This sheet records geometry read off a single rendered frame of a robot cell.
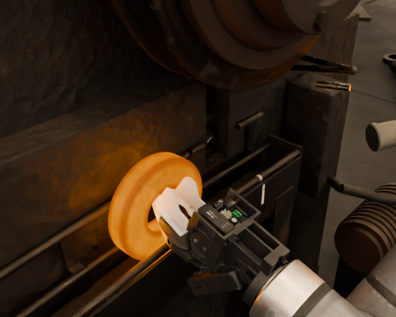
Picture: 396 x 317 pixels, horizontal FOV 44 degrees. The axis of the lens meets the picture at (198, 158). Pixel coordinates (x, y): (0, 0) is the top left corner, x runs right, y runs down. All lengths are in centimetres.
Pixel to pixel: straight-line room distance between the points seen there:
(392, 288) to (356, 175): 156
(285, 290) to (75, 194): 30
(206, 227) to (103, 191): 18
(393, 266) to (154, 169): 33
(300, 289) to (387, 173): 173
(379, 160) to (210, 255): 181
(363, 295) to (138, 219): 31
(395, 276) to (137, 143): 38
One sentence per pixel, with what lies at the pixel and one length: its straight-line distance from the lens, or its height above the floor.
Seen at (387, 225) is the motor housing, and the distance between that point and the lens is 108.
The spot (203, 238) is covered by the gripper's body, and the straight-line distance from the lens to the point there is 61.
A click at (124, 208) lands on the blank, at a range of 64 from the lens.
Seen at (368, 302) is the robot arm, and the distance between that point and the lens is 69.
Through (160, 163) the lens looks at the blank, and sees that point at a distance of 66.
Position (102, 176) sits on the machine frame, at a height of 79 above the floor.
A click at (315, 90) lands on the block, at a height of 80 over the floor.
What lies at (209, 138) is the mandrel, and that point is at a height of 75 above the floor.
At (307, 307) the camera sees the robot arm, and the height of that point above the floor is 75.
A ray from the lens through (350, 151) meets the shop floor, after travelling 239.
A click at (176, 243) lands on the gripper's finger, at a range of 64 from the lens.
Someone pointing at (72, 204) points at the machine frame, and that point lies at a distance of 68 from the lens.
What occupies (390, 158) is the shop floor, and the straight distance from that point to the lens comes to 239.
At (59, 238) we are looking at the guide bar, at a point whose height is 74.
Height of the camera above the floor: 117
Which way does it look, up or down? 32 degrees down
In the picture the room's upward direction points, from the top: straight up
